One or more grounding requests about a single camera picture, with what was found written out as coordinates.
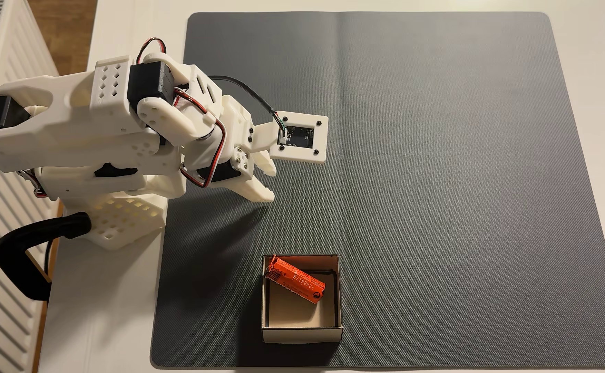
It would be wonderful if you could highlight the red cylindrical battery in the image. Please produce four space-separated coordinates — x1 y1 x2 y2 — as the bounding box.
264 255 327 305

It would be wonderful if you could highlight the open cardboard box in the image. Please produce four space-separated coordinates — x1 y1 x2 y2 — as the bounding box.
261 254 344 345

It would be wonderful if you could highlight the grey textured table mat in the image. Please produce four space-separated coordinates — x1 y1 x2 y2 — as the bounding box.
149 11 605 370

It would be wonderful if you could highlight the black table clamp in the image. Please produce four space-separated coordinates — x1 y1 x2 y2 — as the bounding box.
0 211 92 302

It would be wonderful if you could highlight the red black gripper servo cable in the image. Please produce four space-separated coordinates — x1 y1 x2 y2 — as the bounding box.
174 88 227 189

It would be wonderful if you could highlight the black camera cable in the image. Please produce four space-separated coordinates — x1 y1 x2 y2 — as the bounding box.
208 75 287 133

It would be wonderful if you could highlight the white square camera mount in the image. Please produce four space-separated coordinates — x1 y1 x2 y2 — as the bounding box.
253 110 329 165

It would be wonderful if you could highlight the red black wrist servo cable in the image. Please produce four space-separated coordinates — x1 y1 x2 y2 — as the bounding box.
136 37 168 66

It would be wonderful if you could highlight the thin black hanging cable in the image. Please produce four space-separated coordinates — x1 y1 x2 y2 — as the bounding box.
43 237 56 278

